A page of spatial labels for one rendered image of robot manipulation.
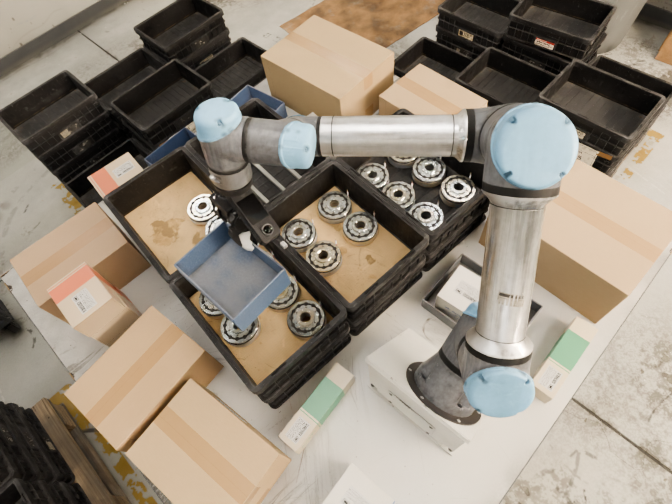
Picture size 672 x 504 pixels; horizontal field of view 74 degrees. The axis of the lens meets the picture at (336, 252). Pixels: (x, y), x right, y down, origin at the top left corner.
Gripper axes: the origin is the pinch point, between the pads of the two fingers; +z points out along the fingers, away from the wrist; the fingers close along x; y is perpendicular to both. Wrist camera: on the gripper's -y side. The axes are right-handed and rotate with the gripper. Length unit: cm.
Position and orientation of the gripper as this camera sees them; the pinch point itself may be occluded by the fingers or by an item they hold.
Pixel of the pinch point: (254, 247)
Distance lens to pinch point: 100.0
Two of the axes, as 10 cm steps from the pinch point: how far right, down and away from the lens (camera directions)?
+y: -7.1, -5.8, 4.0
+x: -7.1, 5.7, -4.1
